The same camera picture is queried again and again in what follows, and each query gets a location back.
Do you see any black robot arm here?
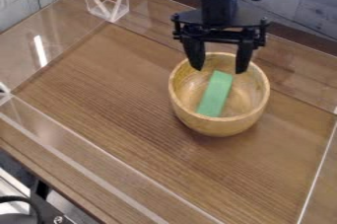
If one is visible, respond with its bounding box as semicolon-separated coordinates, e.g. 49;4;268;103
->
171;0;270;74

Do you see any round wooden bowl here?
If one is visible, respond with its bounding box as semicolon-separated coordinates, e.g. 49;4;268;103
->
168;52;272;137

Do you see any black cable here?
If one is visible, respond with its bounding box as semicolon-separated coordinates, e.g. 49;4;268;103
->
0;195;33;216

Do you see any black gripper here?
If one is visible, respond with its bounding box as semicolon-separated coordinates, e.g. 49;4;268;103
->
171;0;269;74

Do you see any clear acrylic front wall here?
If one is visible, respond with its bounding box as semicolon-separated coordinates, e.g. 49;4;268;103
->
0;94;225;224

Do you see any black table leg bracket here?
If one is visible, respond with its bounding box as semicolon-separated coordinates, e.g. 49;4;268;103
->
31;180;73;224

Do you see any clear acrylic corner bracket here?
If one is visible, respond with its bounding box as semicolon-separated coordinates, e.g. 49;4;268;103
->
85;0;129;23

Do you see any green rectangular stick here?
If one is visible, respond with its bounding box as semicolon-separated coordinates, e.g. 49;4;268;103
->
196;71;233;117

